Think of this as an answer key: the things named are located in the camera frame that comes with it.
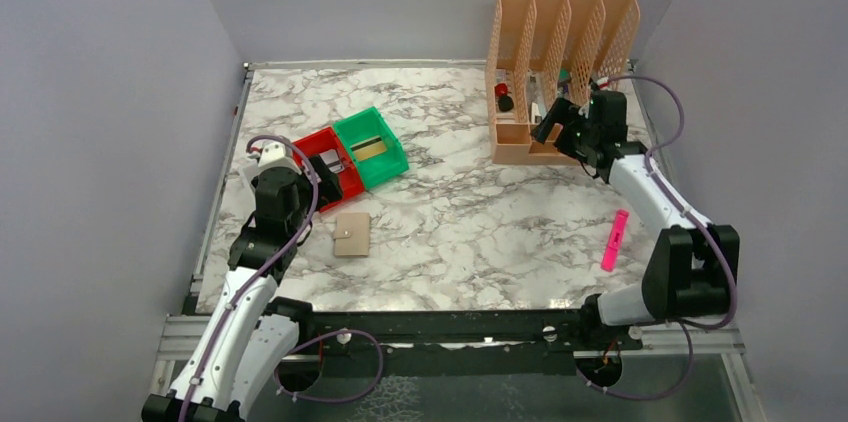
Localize pink highlighter marker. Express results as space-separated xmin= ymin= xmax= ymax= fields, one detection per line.
xmin=600 ymin=209 xmax=630 ymax=272

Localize red plastic bin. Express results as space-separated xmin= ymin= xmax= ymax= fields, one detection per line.
xmin=294 ymin=127 xmax=365 ymax=212

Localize gold credit card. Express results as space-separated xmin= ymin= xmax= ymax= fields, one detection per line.
xmin=351 ymin=136 xmax=388 ymax=162

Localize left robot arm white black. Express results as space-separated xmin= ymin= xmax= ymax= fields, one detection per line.
xmin=141 ymin=153 xmax=343 ymax=421

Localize stationery items in organizer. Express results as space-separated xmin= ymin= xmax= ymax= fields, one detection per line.
xmin=527 ymin=69 xmax=575 ymax=124

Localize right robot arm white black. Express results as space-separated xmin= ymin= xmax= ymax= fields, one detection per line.
xmin=531 ymin=90 xmax=740 ymax=329

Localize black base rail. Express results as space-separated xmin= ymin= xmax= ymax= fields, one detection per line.
xmin=273 ymin=309 xmax=643 ymax=378

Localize orange mesh file organizer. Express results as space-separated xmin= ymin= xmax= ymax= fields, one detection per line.
xmin=484 ymin=0 xmax=640 ymax=165

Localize green plastic bin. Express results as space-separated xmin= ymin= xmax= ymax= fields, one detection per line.
xmin=332 ymin=107 xmax=409 ymax=190

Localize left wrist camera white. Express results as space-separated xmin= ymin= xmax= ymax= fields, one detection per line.
xmin=240 ymin=142 xmax=301 ymax=190

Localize silver credit card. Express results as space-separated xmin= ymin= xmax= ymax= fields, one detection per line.
xmin=320 ymin=149 xmax=348 ymax=174

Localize red black item in organizer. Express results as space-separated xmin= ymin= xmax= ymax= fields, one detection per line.
xmin=494 ymin=82 xmax=515 ymax=113

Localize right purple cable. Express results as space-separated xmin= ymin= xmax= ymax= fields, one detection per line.
xmin=574 ymin=74 xmax=739 ymax=402

